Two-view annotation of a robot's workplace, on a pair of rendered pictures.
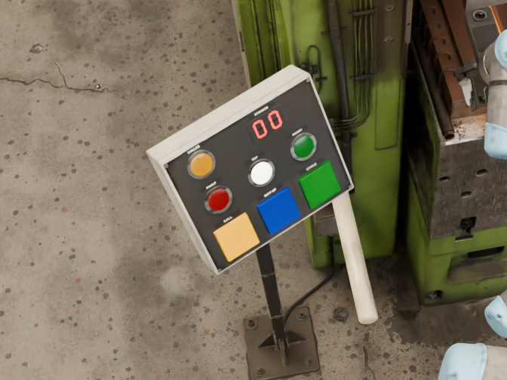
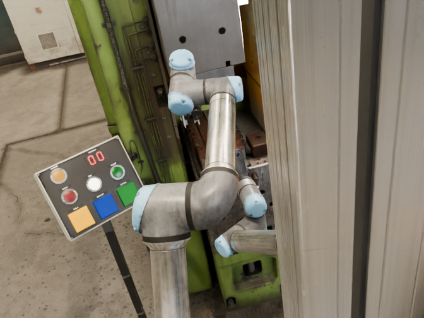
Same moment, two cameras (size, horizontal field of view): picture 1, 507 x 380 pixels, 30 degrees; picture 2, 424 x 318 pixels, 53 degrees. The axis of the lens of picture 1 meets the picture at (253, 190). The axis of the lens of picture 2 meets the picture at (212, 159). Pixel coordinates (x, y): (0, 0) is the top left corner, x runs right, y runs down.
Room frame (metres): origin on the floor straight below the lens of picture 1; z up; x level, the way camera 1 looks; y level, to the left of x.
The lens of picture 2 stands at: (-0.42, -0.30, 1.97)
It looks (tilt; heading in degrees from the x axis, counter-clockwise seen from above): 33 degrees down; 352
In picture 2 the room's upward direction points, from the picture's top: 11 degrees counter-clockwise
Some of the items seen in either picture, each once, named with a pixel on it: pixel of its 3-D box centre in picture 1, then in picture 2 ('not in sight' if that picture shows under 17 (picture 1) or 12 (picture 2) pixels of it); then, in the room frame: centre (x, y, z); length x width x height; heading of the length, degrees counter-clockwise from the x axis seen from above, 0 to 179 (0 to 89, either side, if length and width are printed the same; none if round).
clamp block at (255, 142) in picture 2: not in sight; (258, 144); (1.18, -0.73, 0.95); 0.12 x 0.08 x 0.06; 179
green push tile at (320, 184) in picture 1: (318, 184); (128, 194); (0.97, -0.13, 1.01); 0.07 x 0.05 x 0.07; 114
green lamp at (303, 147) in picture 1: (303, 146); (117, 171); (1.01, -0.11, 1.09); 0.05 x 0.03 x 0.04; 89
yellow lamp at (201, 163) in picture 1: (201, 164); (58, 175); (0.97, 0.09, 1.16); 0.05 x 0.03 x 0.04; 89
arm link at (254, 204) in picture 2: not in sight; (253, 201); (0.73, -0.57, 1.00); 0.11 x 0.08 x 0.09; 179
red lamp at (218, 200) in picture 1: (218, 199); (69, 196); (0.93, 0.07, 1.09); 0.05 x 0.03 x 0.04; 89
